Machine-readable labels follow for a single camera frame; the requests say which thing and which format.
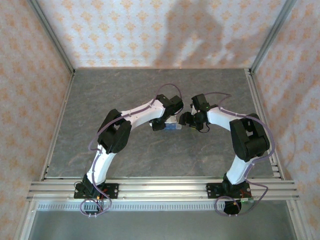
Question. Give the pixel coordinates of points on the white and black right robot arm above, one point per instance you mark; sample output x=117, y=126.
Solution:
x=220, y=117

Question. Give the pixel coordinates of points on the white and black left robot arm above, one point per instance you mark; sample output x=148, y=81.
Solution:
x=140, y=113

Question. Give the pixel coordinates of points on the small green circuit board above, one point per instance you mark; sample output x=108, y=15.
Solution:
x=247, y=200

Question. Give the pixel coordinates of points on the aluminium side rail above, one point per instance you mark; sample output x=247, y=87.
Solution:
x=253, y=87
x=57, y=125

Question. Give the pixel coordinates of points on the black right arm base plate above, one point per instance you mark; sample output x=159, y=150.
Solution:
x=212, y=190

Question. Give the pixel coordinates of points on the aluminium mounting rail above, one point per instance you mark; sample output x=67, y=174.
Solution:
x=162, y=190

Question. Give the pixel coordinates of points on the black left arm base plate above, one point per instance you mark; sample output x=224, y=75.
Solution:
x=112, y=190

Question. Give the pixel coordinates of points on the aluminium frame post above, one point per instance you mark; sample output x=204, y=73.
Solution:
x=52, y=36
x=272, y=35

